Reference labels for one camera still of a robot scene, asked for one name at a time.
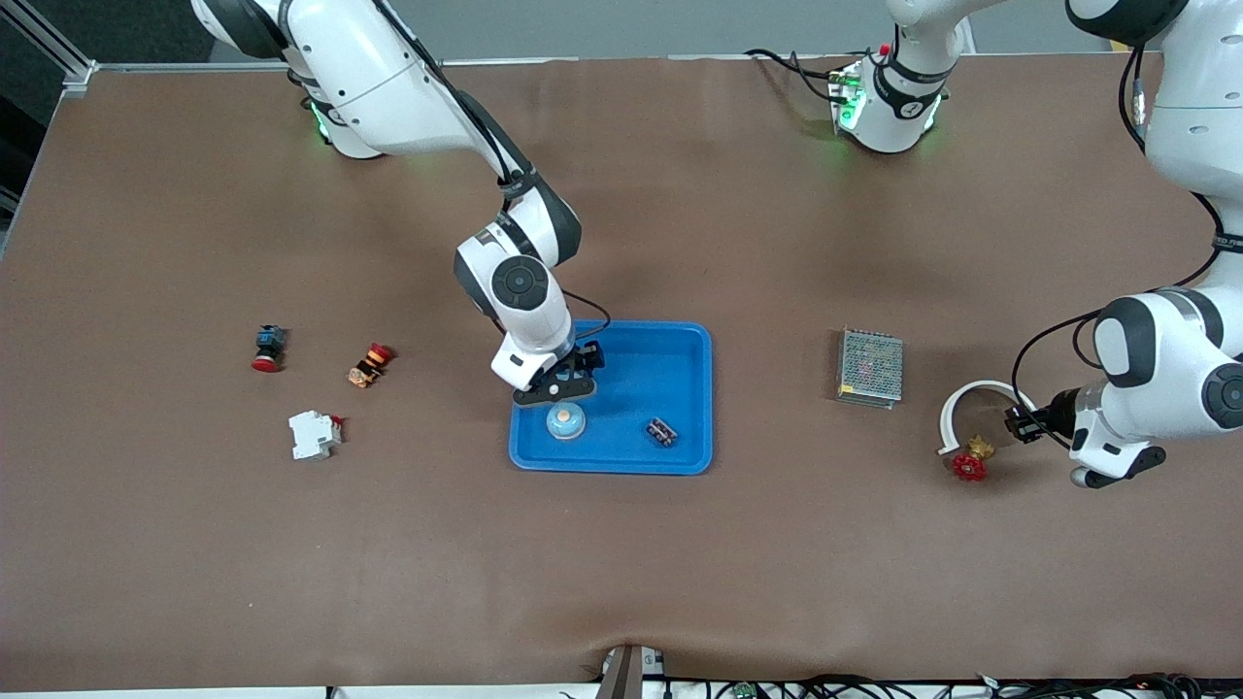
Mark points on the dark capacitor block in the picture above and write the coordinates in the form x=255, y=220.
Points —
x=662, y=433

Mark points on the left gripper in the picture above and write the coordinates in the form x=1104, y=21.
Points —
x=1053, y=416

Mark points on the red and orange button switch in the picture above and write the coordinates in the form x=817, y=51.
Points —
x=368, y=367

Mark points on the metal mesh power supply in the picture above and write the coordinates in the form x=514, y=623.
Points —
x=871, y=367

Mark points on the white circuit breaker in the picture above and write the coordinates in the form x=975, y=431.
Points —
x=313, y=435

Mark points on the red pushbutton with blue body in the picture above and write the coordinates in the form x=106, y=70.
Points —
x=269, y=345

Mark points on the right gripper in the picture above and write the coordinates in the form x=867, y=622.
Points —
x=580, y=360

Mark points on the white curved plastic bracket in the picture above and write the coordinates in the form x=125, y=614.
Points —
x=957, y=403

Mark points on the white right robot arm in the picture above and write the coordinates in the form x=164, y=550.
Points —
x=388, y=87

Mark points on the brown table mat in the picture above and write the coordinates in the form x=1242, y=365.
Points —
x=621, y=563

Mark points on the grey mount bracket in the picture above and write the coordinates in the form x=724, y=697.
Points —
x=626, y=675

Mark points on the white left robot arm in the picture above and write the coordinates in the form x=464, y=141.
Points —
x=1185, y=107

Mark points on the light blue desk bell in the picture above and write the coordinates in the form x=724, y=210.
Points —
x=565, y=421

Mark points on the blue plastic tray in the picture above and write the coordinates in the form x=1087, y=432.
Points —
x=660, y=364

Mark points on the aluminium frame profile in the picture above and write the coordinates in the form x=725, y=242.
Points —
x=60, y=50

